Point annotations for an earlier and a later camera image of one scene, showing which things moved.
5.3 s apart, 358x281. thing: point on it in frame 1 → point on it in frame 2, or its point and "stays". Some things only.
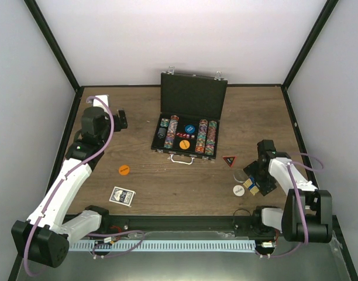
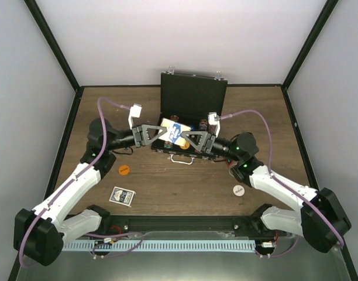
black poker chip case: [191, 108] stays
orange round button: [184, 144] stays
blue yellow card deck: [250, 184] → [174, 133]
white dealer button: [238, 190] stays
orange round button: [124, 170] stays
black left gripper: [117, 126] → [142, 135]
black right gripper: [265, 188] → [206, 140]
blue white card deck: [123, 196] stays
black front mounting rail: [241, 226] stays
